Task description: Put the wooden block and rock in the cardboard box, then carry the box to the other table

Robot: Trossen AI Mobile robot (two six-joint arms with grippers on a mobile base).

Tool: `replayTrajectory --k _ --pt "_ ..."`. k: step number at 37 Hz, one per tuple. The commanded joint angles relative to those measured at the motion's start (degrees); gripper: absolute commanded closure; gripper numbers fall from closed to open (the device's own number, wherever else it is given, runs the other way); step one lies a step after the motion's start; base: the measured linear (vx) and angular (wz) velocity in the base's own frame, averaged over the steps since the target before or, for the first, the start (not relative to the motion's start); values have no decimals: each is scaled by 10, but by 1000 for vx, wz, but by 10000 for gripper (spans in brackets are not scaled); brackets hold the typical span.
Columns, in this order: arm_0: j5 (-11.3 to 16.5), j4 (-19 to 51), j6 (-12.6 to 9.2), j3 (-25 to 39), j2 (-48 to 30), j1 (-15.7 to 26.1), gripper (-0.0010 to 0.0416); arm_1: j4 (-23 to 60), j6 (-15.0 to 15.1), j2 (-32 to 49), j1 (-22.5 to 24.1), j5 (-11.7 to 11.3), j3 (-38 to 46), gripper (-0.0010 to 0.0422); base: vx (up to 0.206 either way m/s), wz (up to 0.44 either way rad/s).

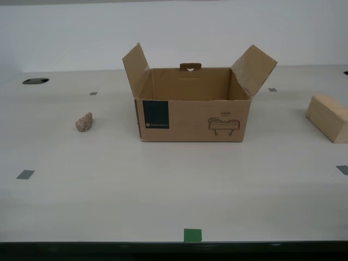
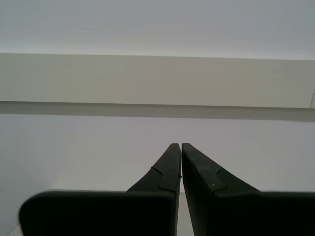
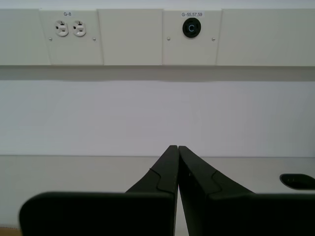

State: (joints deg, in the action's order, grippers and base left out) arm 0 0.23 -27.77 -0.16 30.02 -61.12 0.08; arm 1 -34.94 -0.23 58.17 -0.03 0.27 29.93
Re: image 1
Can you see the small speckled pinkish rock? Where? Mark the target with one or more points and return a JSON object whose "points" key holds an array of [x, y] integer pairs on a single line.
{"points": [[84, 123]]}

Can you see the light wooden block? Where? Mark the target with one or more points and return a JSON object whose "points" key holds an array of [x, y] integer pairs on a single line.
{"points": [[329, 119]]}

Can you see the open brown cardboard box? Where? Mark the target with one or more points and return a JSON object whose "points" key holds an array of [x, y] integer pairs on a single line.
{"points": [[190, 122]]}

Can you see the black table edge trim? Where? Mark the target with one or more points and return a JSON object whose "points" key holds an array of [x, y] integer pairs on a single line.
{"points": [[108, 247]]}

